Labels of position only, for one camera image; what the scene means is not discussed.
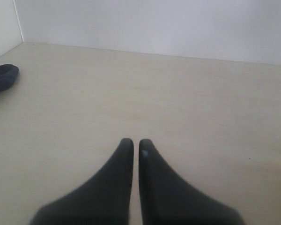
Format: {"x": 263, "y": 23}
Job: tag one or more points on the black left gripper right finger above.
{"x": 167, "y": 199}

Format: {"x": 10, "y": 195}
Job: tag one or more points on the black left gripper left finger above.
{"x": 102, "y": 200}

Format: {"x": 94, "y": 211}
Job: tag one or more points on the dark object on floor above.
{"x": 8, "y": 76}

